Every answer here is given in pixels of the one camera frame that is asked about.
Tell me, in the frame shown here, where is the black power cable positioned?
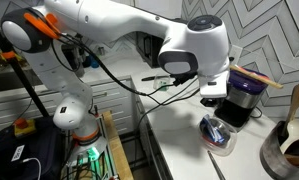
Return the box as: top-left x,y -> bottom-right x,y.
134,76 -> 203,134

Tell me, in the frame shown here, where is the blue snack packet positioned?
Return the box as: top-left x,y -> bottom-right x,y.
200,115 -> 225,145

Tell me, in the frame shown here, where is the clear plastic container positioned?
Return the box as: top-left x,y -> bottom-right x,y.
197,114 -> 237,156

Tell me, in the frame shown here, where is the black silver coffee machine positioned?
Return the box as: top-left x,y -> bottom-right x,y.
215,70 -> 268,130

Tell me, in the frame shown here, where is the wooden spoon in crock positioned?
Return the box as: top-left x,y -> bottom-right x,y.
281,84 -> 299,137

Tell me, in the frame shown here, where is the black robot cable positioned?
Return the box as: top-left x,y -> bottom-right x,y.
50,31 -> 190,98

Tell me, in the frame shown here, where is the black slotted spoon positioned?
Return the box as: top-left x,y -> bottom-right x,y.
141,76 -> 168,81

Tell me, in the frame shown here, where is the grey utensil holder crock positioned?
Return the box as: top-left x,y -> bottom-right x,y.
259,121 -> 299,180

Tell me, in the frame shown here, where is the white wall outlet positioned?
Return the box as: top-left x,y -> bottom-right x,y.
229,45 -> 243,64

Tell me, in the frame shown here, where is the wooden plank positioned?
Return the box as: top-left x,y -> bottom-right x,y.
102,111 -> 134,180

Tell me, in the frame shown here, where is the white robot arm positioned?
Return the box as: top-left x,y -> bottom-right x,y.
1,0 -> 229,147

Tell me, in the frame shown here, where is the red emergency stop button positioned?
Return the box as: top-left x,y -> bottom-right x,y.
14,118 -> 36,138

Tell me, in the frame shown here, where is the blue bottle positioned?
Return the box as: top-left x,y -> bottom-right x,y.
89,55 -> 99,68

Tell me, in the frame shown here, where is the wooden spatula on machine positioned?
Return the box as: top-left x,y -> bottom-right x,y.
229,65 -> 283,89

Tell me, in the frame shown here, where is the black microwave oven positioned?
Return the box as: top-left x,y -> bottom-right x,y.
136,32 -> 163,68

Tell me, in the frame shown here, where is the metal spoon on counter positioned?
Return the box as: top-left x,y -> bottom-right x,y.
207,150 -> 226,180

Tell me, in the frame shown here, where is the black bag with label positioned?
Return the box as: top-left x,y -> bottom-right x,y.
0,117 -> 64,180

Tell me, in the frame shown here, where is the white ladle in crock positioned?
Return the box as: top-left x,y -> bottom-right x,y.
280,119 -> 299,153

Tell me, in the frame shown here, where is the clear lidded food container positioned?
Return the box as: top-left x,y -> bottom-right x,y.
153,75 -> 171,91

